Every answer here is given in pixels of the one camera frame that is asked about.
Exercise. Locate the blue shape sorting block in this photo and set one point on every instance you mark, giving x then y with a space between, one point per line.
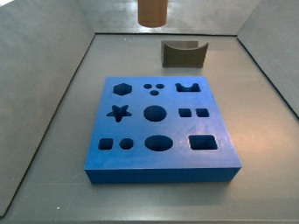
159 133

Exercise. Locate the dark grey curved cradle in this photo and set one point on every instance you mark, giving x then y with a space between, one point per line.
183 53

